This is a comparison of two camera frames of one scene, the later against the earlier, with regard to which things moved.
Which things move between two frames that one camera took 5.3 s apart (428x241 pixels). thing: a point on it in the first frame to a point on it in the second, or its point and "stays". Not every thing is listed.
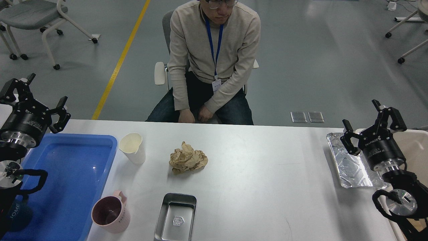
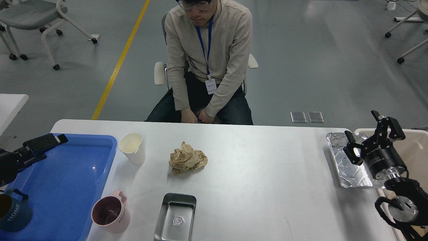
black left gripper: x=29 y=120 to x=10 y=163
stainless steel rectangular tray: x=176 y=220 stays
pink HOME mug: x=110 y=213 stays
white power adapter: x=392 y=6 stays
